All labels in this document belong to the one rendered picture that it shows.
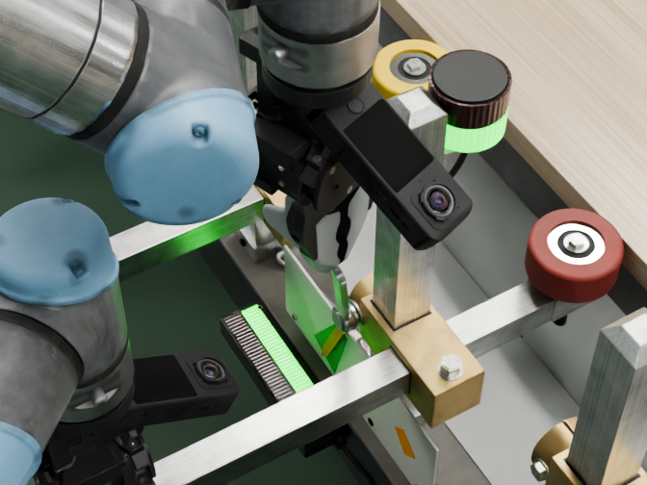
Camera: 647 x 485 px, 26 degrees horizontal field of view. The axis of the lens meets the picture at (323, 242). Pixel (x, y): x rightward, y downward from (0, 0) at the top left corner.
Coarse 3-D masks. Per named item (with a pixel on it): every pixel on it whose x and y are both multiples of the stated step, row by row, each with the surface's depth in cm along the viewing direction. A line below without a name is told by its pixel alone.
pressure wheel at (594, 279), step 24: (552, 216) 120; (576, 216) 120; (600, 216) 120; (552, 240) 118; (576, 240) 117; (600, 240) 118; (528, 264) 119; (552, 264) 116; (576, 264) 116; (600, 264) 116; (552, 288) 117; (576, 288) 116; (600, 288) 117
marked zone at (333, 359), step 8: (328, 328) 129; (320, 336) 132; (328, 336) 130; (344, 336) 126; (320, 344) 133; (344, 344) 127; (336, 352) 130; (328, 360) 133; (336, 360) 131; (336, 368) 132
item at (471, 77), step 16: (448, 64) 102; (464, 64) 102; (480, 64) 102; (496, 64) 102; (432, 80) 101; (448, 80) 101; (464, 80) 101; (480, 80) 101; (496, 80) 101; (448, 96) 100; (464, 96) 100; (480, 96) 100; (496, 96) 100; (464, 128) 101; (464, 160) 108
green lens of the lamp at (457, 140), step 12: (504, 120) 102; (456, 132) 101; (468, 132) 101; (480, 132) 101; (492, 132) 102; (504, 132) 104; (456, 144) 102; (468, 144) 102; (480, 144) 102; (492, 144) 103
